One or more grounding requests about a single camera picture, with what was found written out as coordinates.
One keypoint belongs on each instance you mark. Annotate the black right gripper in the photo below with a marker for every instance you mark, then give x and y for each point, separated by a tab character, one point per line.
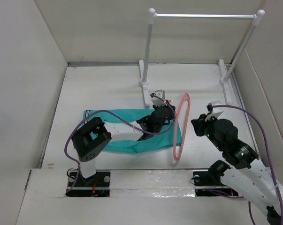
198	123

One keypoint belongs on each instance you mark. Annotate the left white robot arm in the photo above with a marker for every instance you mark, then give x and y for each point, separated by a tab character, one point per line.
124	131

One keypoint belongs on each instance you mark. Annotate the pink plastic hanger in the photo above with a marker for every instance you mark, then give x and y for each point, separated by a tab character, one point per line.
182	113

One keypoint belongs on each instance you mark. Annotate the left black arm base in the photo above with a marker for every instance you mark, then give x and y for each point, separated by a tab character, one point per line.
97	185

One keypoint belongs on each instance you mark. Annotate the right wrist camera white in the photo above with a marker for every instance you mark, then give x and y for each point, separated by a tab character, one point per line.
213	110

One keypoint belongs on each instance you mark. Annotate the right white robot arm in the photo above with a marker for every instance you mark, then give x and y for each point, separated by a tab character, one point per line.
241	168

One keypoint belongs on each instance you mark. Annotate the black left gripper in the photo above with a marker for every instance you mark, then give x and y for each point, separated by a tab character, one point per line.
171	116

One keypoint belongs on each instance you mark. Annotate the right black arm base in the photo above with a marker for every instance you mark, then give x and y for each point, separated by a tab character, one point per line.
208	187

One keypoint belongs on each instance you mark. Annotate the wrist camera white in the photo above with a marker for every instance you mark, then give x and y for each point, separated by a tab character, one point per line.
158	98
213	110

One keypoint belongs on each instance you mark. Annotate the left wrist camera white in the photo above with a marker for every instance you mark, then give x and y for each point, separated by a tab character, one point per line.
158	98

